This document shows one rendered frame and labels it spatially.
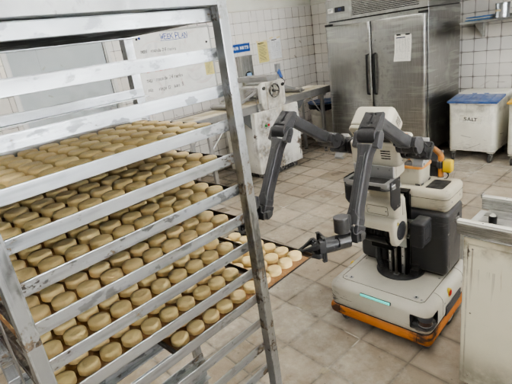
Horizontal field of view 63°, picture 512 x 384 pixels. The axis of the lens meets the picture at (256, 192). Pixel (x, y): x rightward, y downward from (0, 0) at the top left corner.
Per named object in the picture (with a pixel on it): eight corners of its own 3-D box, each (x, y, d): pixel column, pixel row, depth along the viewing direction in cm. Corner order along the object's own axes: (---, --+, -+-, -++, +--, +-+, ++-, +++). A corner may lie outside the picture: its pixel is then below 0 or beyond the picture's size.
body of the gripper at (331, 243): (313, 232, 155) (331, 227, 156) (315, 256, 158) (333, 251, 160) (321, 238, 149) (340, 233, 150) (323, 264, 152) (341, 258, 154)
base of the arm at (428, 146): (434, 142, 196) (410, 141, 204) (429, 136, 190) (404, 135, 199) (430, 160, 195) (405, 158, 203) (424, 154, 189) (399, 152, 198)
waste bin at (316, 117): (350, 136, 692) (348, 96, 670) (331, 145, 660) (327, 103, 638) (324, 134, 731) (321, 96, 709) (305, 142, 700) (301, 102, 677)
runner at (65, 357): (248, 244, 127) (247, 235, 126) (255, 247, 125) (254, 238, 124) (30, 377, 85) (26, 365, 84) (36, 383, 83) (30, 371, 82)
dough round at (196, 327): (184, 331, 120) (183, 324, 119) (199, 322, 123) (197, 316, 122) (193, 338, 116) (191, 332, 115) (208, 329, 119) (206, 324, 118)
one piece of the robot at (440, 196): (380, 254, 296) (376, 139, 267) (462, 275, 259) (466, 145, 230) (356, 276, 274) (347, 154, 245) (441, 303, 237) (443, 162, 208)
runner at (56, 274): (240, 189, 121) (238, 179, 120) (247, 190, 119) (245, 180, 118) (0, 302, 79) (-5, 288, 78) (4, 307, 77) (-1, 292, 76)
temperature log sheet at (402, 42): (411, 60, 485) (411, 32, 474) (410, 60, 483) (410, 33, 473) (395, 62, 501) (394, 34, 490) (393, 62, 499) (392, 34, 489)
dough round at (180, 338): (190, 334, 118) (188, 328, 118) (189, 345, 114) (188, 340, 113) (171, 337, 118) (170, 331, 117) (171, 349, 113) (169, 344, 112)
